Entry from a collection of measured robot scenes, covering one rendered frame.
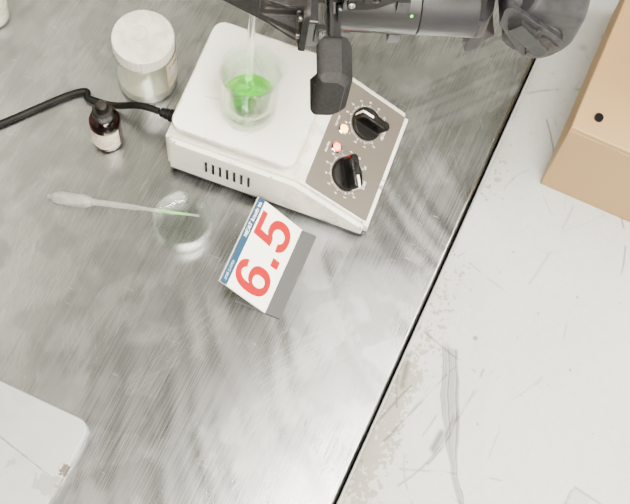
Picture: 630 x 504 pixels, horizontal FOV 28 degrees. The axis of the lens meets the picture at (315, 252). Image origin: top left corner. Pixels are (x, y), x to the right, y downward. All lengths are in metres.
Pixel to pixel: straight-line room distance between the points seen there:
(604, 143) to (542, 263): 0.14
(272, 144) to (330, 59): 0.21
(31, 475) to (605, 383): 0.52
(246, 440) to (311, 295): 0.15
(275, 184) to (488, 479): 0.33
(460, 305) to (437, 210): 0.10
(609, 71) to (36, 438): 0.61
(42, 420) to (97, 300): 0.12
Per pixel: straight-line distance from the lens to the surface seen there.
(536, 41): 0.99
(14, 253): 1.19
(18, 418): 1.13
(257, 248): 1.15
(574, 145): 1.16
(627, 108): 1.16
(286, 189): 1.14
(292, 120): 1.14
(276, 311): 1.15
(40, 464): 1.12
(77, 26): 1.30
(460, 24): 1.00
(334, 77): 0.93
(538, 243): 1.22
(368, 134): 1.18
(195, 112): 1.14
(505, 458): 1.15
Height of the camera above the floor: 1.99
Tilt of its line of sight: 68 degrees down
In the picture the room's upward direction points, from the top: 10 degrees clockwise
